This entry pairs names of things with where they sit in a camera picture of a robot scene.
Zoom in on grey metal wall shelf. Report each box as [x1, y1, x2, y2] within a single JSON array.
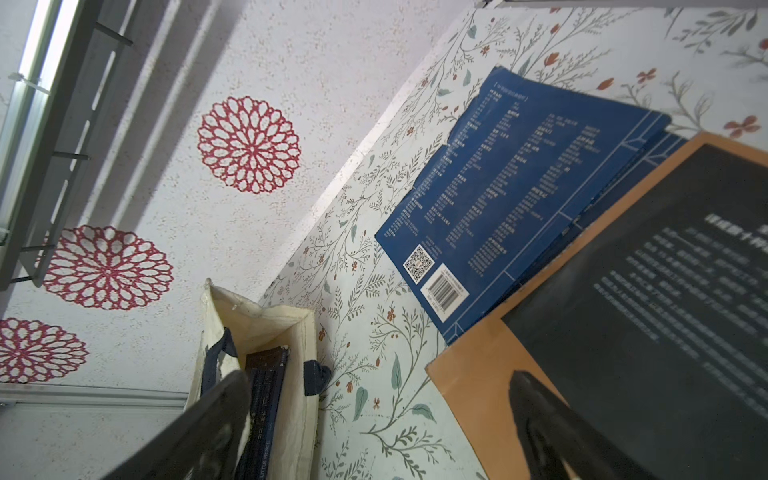
[[1, 1, 139, 290]]

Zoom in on orange spine book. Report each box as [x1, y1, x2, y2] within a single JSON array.
[[427, 134, 767, 479]]

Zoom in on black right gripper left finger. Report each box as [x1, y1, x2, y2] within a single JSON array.
[[105, 371, 250, 479]]

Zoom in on beige canvas tote bag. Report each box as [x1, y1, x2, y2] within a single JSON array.
[[187, 280, 331, 479]]

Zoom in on black book with barcode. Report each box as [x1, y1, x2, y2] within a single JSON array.
[[509, 131, 687, 293]]

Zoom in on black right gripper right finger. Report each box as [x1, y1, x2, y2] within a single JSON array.
[[509, 370, 654, 479]]

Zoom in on blue books in bag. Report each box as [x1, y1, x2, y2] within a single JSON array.
[[235, 346, 289, 479]]

